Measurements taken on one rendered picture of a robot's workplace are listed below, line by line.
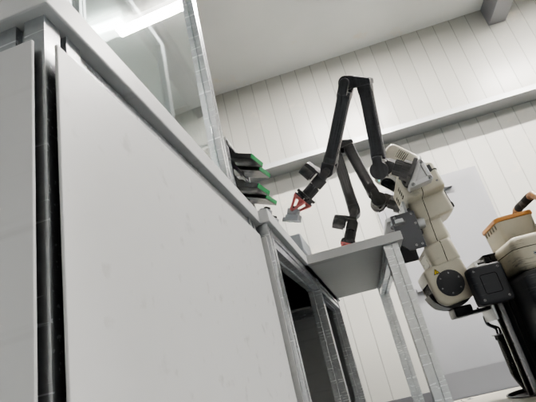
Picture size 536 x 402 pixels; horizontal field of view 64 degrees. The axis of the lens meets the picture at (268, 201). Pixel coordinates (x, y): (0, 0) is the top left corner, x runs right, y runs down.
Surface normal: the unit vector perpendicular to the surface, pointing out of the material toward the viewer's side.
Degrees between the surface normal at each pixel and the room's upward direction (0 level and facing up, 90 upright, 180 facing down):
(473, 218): 90
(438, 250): 90
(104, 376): 90
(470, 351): 90
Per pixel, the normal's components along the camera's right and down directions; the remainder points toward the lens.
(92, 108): 0.94, -0.29
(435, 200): -0.21, -0.33
